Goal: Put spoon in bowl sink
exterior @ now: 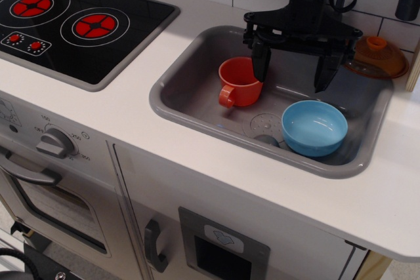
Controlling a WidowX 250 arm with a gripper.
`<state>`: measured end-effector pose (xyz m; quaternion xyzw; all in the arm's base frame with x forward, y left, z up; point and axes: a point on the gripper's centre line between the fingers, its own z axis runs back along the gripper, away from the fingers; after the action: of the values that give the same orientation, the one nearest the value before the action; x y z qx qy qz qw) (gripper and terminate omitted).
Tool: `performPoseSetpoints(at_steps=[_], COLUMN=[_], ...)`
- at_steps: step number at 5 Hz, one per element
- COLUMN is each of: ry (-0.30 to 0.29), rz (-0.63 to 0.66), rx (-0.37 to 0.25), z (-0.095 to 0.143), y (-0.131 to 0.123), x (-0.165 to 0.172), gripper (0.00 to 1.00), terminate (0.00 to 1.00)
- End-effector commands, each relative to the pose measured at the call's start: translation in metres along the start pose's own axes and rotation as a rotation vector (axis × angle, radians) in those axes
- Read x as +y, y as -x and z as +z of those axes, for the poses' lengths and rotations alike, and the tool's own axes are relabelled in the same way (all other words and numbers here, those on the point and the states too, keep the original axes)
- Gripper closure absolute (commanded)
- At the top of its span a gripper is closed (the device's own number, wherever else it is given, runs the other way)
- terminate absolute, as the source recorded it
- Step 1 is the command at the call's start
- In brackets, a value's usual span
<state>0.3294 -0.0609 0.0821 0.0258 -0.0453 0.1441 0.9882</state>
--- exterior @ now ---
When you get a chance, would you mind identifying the grey ice dispenser panel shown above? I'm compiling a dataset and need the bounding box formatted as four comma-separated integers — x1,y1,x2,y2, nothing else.
178,207,270,280

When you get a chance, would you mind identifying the orange transparent pot lid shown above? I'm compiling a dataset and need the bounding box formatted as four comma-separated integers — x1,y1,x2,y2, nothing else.
345,36,409,79

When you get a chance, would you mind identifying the grey oven knob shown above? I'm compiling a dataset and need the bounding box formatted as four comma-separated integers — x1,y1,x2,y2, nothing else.
36,128,78,159

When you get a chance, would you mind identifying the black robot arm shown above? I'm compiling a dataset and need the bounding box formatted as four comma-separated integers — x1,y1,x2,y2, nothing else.
243,0,362,92

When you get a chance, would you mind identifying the black toy stovetop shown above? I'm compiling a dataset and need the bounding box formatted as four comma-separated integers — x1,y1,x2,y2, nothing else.
1,0,180,92

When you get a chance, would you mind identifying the grey toy sink basin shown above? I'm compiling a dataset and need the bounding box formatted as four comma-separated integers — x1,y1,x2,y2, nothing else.
149,26,394,179

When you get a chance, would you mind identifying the light blue plastic bowl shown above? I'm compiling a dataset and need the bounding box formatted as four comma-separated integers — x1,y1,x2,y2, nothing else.
282,100,348,157

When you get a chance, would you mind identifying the orange plastic cup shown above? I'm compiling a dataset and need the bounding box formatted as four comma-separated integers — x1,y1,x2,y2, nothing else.
219,56,263,108

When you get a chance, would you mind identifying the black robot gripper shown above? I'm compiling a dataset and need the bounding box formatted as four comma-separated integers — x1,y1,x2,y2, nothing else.
243,0,362,93

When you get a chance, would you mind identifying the blue plastic spoon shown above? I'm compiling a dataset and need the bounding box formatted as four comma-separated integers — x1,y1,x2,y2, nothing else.
254,134,280,148

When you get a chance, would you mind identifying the white toy oven door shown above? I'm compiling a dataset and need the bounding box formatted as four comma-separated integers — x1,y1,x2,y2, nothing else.
1,148,142,279

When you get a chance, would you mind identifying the grey cabinet door handle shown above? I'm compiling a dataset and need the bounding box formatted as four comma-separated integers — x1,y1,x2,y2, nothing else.
144,220,169,273

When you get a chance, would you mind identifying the grey oven door handle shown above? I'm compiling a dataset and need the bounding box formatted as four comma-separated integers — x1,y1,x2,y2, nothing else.
1,148,62,186

